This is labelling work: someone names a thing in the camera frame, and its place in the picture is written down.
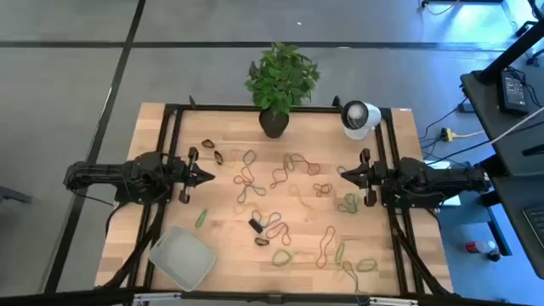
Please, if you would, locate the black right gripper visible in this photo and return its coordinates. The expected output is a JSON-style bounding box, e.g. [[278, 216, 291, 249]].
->
[[340, 147, 386, 208]]

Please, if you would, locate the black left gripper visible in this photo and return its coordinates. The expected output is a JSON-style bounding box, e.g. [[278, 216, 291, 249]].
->
[[168, 146, 216, 205]]

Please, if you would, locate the grey plastic bin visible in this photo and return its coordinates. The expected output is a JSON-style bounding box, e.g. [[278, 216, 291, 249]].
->
[[148, 225, 217, 292]]

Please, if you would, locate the green potted plant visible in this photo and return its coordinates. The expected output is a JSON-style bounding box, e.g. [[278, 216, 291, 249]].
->
[[244, 41, 321, 139]]

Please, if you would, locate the red white bottle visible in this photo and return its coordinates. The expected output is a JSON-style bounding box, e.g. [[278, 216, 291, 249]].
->
[[464, 239, 503, 263]]

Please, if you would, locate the black desk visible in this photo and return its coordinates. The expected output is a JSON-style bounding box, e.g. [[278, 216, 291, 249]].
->
[[460, 70, 544, 281]]

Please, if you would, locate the black power adapter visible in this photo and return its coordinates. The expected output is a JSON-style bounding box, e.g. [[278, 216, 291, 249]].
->
[[497, 69, 531, 116]]

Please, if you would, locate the black keyboard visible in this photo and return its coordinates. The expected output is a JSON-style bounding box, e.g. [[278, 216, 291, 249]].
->
[[521, 204, 544, 251]]

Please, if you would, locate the grey chair part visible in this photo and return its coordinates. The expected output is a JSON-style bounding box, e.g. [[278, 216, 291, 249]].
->
[[0, 184, 34, 205]]

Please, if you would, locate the black diagonal beam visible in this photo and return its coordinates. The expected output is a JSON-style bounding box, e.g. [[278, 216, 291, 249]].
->
[[473, 19, 544, 85]]

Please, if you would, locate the black chair base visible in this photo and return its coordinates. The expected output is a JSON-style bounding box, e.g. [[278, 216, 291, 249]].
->
[[513, 0, 544, 39]]

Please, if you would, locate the black floor cable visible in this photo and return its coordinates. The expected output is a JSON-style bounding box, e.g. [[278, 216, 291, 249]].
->
[[417, 96, 471, 167]]

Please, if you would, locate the white cable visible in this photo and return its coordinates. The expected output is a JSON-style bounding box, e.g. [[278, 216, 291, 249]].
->
[[465, 117, 544, 156]]

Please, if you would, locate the black frame crossbeam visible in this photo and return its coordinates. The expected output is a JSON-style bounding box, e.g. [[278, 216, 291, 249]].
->
[[0, 287, 544, 306]]

